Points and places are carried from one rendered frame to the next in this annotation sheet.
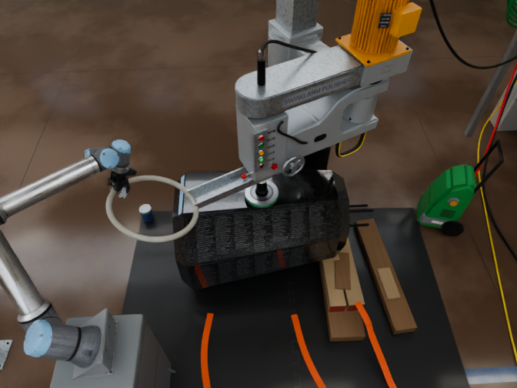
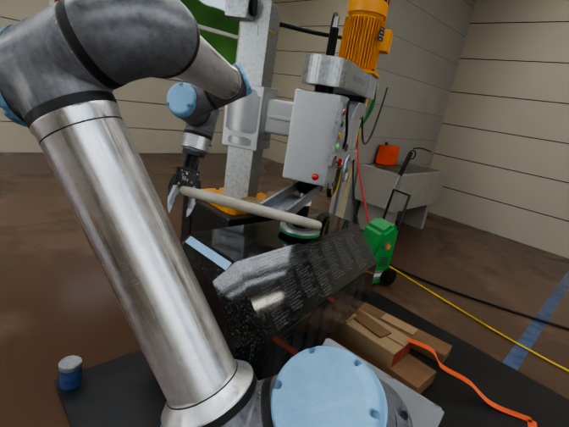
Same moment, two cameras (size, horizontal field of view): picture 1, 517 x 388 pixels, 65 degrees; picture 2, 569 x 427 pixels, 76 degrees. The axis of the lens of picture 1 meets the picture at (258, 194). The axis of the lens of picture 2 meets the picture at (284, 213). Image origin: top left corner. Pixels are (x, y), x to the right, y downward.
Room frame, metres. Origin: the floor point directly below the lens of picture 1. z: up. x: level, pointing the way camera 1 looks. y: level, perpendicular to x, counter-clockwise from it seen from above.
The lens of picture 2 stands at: (0.42, 1.33, 1.52)
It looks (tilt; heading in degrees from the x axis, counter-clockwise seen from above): 18 degrees down; 315
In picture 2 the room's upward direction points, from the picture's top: 9 degrees clockwise
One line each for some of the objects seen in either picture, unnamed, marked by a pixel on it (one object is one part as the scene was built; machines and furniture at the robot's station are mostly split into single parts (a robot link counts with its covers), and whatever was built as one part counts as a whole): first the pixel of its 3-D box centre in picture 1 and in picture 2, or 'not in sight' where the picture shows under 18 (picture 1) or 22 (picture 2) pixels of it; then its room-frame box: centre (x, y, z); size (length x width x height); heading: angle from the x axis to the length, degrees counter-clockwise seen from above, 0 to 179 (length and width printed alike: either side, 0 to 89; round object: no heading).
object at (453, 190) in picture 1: (455, 185); (378, 236); (2.05, -1.56, 0.43); 0.35 x 0.35 x 0.87; 75
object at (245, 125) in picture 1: (274, 135); (319, 139); (1.68, -0.09, 1.34); 0.36 x 0.22 x 0.45; 117
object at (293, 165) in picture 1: (290, 162); (339, 166); (1.59, -0.18, 1.22); 0.15 x 0.10 x 0.15; 117
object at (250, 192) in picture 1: (261, 192); (300, 226); (1.64, -0.02, 0.89); 0.21 x 0.21 x 0.01
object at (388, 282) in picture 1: (388, 282); (399, 324); (1.39, -0.97, 0.10); 0.25 x 0.10 x 0.01; 7
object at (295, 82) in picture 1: (321, 76); (341, 83); (1.80, -0.33, 1.64); 0.96 x 0.25 x 0.17; 117
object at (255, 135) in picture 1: (259, 151); (336, 134); (1.51, -0.01, 1.39); 0.08 x 0.03 x 0.28; 117
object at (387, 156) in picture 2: not in sight; (389, 154); (3.05, -3.10, 1.00); 0.50 x 0.22 x 0.33; 92
